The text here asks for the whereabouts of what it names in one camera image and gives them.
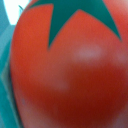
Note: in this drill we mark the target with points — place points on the red toy tomato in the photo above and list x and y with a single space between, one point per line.
69 64

